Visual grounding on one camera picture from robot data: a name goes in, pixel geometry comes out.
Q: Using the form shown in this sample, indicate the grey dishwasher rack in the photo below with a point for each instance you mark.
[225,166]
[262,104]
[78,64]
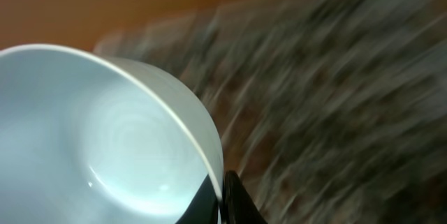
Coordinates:
[329,111]

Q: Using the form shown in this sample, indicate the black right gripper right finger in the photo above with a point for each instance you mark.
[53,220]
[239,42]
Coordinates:
[238,206]

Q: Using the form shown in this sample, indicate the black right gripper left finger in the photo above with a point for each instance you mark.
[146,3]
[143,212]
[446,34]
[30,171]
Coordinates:
[204,206]

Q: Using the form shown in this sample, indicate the light blue bowl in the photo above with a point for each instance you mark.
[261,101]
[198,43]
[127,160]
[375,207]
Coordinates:
[90,140]

